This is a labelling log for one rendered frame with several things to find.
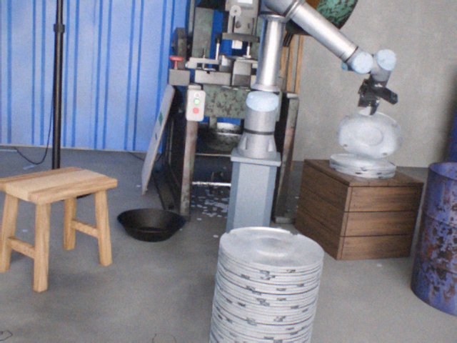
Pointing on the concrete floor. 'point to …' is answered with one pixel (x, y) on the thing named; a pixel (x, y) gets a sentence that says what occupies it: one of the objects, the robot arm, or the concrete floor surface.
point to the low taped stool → (39, 194)
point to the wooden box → (358, 212)
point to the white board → (157, 136)
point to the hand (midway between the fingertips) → (369, 114)
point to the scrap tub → (438, 241)
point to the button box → (189, 113)
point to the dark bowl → (151, 224)
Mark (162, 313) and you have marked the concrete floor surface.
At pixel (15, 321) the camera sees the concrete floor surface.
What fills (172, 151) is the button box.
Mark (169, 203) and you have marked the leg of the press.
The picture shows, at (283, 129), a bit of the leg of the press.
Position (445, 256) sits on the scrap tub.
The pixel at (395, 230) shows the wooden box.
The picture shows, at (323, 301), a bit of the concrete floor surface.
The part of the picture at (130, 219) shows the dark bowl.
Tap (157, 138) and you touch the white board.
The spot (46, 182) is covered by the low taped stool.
